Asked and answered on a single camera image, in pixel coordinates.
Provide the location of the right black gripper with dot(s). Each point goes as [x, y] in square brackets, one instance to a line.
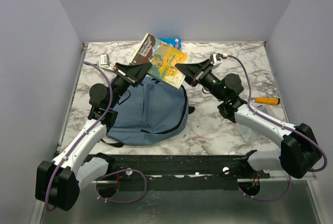
[192, 69]

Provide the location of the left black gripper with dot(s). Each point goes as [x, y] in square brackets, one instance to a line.
[135, 73]

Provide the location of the teal cover paperback book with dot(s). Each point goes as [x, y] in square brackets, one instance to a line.
[163, 58]

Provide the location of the blue box book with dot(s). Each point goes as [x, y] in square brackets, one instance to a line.
[176, 42]

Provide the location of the blue fabric backpack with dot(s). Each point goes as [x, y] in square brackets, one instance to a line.
[149, 113]

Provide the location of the yellow handled screwdriver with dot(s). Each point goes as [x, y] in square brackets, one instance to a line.
[266, 100]

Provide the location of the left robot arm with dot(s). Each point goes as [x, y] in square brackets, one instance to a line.
[60, 181]

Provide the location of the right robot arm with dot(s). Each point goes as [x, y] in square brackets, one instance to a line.
[298, 151]

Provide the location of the clear plastic screw box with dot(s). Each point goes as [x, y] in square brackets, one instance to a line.
[249, 135]

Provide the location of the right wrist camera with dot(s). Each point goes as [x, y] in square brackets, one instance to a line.
[216, 58]

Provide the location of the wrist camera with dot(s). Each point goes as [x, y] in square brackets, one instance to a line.
[104, 62]
[216, 58]

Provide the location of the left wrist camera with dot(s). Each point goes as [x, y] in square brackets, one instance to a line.
[104, 62]

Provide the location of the black mounting base plate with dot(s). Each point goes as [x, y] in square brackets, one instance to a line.
[176, 173]

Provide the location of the aluminium rail frame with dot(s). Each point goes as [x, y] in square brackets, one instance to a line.
[59, 182]

